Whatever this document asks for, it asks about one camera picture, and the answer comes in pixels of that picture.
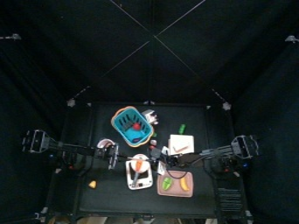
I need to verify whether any pink tray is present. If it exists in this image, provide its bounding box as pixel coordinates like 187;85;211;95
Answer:
157;170;194;199

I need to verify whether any white grey toy appliance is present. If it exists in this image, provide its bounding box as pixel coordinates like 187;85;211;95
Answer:
142;108;161;126

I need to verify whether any yellow toy banana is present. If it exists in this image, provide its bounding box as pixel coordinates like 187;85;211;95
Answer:
179;177;191;193

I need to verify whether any black cable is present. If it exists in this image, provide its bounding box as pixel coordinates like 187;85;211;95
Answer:
167;170;190;180

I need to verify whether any green toy leaf vegetable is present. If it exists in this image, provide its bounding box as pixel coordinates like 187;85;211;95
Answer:
162;177;174;192

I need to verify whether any white round plate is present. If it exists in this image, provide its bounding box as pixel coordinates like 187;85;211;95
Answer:
130;153;153;173

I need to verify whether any teal basket orange rim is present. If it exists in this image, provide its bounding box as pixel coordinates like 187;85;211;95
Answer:
111;106;155;148

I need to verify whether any orange toy carrot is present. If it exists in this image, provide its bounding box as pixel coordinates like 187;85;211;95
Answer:
135;159;146;173

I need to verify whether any thin white cord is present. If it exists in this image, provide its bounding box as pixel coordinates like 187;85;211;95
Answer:
107;0;229;103
71;0;207;100

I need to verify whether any white box orange mark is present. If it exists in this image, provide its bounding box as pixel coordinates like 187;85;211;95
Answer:
167;134;195;156

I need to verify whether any white cutting board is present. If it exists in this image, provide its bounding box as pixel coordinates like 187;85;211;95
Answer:
126;159;155;191

